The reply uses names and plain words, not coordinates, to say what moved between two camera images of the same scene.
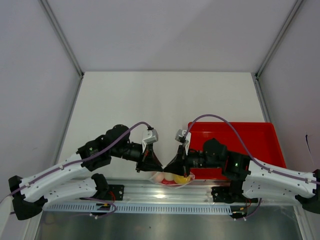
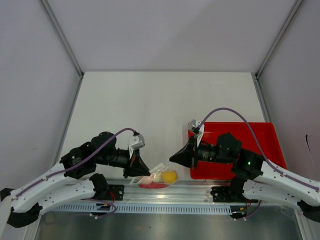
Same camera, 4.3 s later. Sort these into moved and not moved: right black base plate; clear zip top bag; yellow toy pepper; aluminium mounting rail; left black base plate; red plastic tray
Moved: yellow toy pepper; clear zip top bag
Not moved: aluminium mounting rail; right black base plate; left black base plate; red plastic tray
